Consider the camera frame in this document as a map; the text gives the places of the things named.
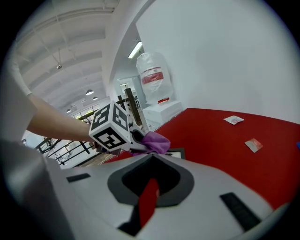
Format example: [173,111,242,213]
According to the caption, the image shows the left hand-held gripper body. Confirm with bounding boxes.
[88,100,141,152]

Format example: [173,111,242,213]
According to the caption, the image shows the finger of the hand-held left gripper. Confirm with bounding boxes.
[129,126,148,139]
[131,142,148,152]

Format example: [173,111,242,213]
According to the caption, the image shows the purple cloth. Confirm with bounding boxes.
[132,131,171,156]

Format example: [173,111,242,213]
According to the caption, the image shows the black picture frame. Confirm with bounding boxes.
[165,148,186,161]

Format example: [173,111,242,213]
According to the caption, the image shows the person's left forearm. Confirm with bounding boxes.
[26,94,95,143]

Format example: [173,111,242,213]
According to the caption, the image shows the brown wooden easel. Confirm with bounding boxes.
[116,88,144,127]

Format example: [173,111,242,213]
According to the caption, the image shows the white cabinet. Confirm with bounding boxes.
[142,100,184,128]

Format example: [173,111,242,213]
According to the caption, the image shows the black metal railing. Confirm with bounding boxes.
[35,137,100,167]

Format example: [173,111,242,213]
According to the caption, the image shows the plastic-wrapped machine with red label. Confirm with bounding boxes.
[136,52,175,105]

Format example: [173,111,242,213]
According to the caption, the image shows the fluorescent tube ceiling light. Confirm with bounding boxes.
[127,41,143,59]

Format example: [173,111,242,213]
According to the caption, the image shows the red table cover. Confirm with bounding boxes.
[103,107,300,210]

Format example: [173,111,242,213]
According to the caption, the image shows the red and white sachet packet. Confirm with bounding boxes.
[244,138,263,153]

